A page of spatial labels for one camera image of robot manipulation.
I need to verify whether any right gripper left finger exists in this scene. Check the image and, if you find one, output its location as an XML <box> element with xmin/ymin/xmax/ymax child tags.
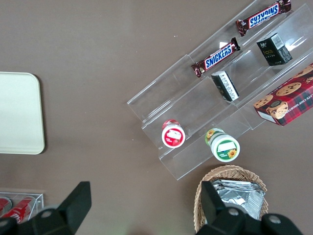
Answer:
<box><xmin>28</xmin><ymin>181</ymin><xmax>92</xmax><ymax>235</ymax></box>

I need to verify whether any red lidded yogurt cup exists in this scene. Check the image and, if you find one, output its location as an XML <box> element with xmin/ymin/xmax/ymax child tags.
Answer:
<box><xmin>161</xmin><ymin>119</ymin><xmax>186</xmax><ymax>149</ymax></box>

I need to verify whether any Snickers chocolate bar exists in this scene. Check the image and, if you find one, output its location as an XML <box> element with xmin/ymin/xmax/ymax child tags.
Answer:
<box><xmin>191</xmin><ymin>37</ymin><xmax>241</xmax><ymax>78</ymax></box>
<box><xmin>235</xmin><ymin>0</ymin><xmax>292</xmax><ymax>37</ymax></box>

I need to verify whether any stack of foil trays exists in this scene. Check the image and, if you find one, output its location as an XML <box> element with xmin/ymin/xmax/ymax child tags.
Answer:
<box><xmin>212</xmin><ymin>179</ymin><xmax>266</xmax><ymax>221</ymax></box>

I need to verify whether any light tan wicker basket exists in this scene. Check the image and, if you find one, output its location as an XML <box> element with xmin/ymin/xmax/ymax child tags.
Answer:
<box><xmin>194</xmin><ymin>164</ymin><xmax>269</xmax><ymax>233</ymax></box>

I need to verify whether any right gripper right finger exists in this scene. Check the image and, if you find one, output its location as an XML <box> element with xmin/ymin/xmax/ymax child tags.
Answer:
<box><xmin>195</xmin><ymin>181</ymin><xmax>260</xmax><ymax>235</ymax></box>

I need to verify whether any small black box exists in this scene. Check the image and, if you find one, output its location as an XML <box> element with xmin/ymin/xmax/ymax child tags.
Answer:
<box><xmin>256</xmin><ymin>32</ymin><xmax>293</xmax><ymax>67</ymax></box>
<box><xmin>211</xmin><ymin>70</ymin><xmax>240</xmax><ymax>102</ymax></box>

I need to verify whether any green lidded yogurt cup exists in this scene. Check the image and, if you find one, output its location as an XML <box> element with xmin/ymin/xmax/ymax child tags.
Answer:
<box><xmin>204</xmin><ymin>128</ymin><xmax>241</xmax><ymax>163</ymax></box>

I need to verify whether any cream plastic tray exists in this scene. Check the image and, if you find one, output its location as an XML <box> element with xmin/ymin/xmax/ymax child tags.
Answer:
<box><xmin>0</xmin><ymin>71</ymin><xmax>45</xmax><ymax>155</ymax></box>

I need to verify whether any red tartan cookie box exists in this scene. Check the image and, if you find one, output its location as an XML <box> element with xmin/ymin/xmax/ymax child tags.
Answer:
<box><xmin>253</xmin><ymin>63</ymin><xmax>313</xmax><ymax>127</ymax></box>

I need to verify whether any clear acrylic stepped stand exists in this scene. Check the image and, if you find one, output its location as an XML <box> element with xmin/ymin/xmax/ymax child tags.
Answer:
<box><xmin>126</xmin><ymin>0</ymin><xmax>313</xmax><ymax>181</ymax></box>

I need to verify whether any clear acrylic bottle rack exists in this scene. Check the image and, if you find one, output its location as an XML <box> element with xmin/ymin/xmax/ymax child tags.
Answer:
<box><xmin>0</xmin><ymin>188</ymin><xmax>45</xmax><ymax>222</ymax></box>

